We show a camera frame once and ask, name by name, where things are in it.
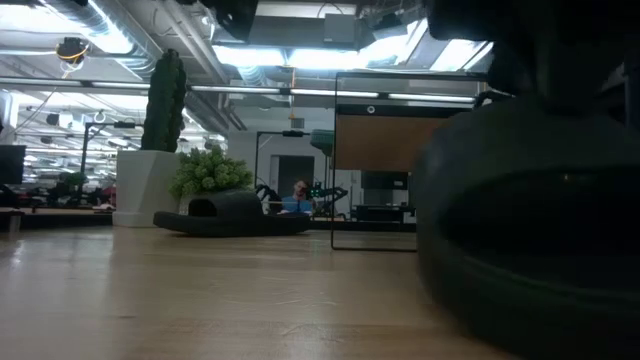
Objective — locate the black rubber slide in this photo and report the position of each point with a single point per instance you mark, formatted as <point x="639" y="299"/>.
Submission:
<point x="235" y="220"/>
<point x="525" y="300"/>

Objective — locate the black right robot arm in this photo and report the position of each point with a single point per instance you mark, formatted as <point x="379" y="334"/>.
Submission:
<point x="525" y="17"/>

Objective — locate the background black robot arm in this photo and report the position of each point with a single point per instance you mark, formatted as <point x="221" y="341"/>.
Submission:
<point x="330" y="195"/>
<point x="267" y="197"/>

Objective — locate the grey ceiling air unit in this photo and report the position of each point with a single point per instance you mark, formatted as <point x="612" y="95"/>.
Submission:
<point x="300" y="32"/>

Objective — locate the long linear ceiling light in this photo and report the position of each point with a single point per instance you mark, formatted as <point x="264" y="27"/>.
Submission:
<point x="235" y="89"/>

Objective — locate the tall green cactus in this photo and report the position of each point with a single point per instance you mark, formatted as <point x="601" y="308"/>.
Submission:
<point x="165" y="100"/>

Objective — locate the round light green succulent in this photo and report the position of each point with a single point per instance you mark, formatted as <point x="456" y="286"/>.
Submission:
<point x="210" y="172"/>

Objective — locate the dark grey door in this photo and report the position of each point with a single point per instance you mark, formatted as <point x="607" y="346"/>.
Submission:
<point x="295" y="170"/>

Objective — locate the person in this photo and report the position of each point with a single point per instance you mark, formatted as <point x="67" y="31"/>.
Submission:
<point x="298" y="204"/>

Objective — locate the white hexagonal plant pot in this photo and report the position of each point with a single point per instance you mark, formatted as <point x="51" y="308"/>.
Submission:
<point x="142" y="190"/>

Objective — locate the black low cabinet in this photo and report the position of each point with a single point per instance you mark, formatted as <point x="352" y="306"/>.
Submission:
<point x="380" y="214"/>

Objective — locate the black computer monitor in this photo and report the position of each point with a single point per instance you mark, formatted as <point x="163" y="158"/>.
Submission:
<point x="12" y="165"/>

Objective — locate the black gantry frame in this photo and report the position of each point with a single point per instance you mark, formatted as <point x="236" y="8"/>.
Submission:
<point x="292" y="133"/>
<point x="125" y="125"/>

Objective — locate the silver ventilation duct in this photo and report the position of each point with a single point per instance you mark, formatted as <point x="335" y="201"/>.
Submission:
<point x="100" y="20"/>

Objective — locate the wooden shelf with black frame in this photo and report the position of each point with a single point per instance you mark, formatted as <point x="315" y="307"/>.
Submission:
<point x="380" y="145"/>

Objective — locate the black wall screen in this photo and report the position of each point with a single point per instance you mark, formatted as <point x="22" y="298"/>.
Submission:
<point x="385" y="180"/>

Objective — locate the black aluminium table frame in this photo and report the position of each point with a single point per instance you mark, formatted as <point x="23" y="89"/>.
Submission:
<point x="360" y="226"/>

